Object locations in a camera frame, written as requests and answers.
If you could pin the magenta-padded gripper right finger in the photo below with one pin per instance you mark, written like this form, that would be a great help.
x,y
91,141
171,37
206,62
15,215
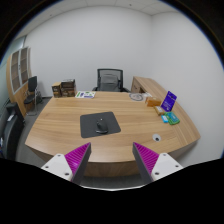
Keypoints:
x,y
165,165

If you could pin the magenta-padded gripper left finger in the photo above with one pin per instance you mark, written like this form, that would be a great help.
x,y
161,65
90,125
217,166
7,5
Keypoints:
x,y
58,165

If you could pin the black computer mouse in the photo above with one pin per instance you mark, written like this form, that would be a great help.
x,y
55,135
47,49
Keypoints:
x,y
101,126

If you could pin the dark grey mouse pad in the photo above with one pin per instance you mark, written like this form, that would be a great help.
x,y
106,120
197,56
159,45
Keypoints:
x,y
88,126

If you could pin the blue wipes pack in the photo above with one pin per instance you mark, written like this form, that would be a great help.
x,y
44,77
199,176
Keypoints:
x,y
164,119

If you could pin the green packet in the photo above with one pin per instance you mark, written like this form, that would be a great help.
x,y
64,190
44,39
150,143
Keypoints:
x,y
173,118

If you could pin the large black office chair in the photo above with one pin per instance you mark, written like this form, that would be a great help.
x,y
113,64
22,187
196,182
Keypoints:
x,y
11,130

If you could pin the orange-brown box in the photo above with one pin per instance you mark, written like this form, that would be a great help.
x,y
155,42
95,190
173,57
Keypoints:
x,y
153,102

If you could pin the purple card package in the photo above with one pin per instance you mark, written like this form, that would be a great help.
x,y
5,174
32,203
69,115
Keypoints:
x,y
169,101

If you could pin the round grey printed sheet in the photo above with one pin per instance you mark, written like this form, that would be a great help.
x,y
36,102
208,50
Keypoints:
x,y
136,97

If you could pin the white leaflet with coloured prints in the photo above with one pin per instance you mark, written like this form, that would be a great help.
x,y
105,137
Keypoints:
x,y
85,94

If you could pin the small black chair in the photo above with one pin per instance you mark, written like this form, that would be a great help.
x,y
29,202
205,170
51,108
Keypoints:
x,y
32,93

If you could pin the brown box with black top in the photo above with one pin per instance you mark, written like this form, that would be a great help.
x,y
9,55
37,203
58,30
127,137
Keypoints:
x,y
68,88

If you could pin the wooden side desk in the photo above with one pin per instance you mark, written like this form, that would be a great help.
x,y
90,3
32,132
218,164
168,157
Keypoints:
x,y
148,85

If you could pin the grey mesh office chair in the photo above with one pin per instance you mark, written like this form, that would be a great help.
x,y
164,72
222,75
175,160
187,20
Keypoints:
x,y
110,81

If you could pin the wooden shelf unit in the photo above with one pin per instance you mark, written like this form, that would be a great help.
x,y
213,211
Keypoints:
x,y
18,71

